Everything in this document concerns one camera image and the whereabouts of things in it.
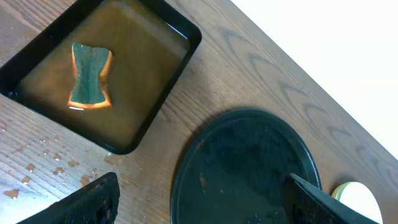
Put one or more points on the black rectangular water basin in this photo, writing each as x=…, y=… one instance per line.
x=151, y=44

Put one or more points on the green plate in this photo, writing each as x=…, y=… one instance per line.
x=359, y=198

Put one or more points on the round black tray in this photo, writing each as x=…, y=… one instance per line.
x=233, y=170

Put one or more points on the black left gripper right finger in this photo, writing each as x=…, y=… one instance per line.
x=306, y=204

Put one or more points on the orange green sponge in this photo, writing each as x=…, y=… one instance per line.
x=91, y=67

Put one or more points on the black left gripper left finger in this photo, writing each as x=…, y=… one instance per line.
x=96, y=202

